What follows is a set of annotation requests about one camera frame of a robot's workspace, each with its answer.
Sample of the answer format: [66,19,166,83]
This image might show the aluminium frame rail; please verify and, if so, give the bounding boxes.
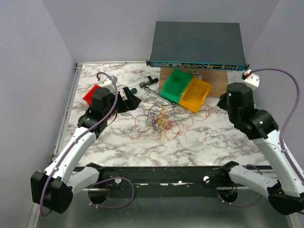
[28,185,301,228]

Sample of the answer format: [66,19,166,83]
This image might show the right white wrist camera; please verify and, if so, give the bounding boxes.
[242,69,260,91]

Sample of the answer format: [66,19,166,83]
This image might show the silver ratchet wrench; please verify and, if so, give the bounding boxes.
[144,86,176,106]

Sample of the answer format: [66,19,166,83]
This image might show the orange cable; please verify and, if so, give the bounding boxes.
[127,98,213,143]

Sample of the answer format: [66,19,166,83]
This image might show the yellow cable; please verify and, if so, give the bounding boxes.
[154,104,171,130]

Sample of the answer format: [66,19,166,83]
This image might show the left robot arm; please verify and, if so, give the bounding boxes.
[30,85,141,216]

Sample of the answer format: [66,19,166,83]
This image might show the wooden board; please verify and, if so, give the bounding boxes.
[159,68,229,98]

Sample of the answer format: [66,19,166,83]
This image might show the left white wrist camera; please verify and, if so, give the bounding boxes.
[99,76,117,87]

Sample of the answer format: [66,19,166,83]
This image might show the blue network switch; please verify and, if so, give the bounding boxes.
[146,21,249,71]

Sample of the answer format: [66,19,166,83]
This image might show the green handled screwdriver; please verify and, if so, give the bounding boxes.
[130,88,137,94]

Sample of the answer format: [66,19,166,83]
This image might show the black T-handle tool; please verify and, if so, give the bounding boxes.
[139,76,159,88]

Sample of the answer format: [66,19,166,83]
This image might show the green plastic bin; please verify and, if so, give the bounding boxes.
[161,69,192,104]

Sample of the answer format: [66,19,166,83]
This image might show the red plastic bin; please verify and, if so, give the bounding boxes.
[83,85,100,106]

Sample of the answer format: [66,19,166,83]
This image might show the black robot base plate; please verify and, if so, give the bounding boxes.
[73,166,276,199]

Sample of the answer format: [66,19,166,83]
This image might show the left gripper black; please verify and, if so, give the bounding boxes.
[104,86,141,118]

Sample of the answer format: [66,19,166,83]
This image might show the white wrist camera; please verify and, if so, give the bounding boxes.
[242,69,260,91]
[99,76,117,87]

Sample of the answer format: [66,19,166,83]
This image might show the yellow plastic bin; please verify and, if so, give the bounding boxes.
[179,77,212,113]

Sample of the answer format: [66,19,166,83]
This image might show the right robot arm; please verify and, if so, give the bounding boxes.
[218,83,304,215]

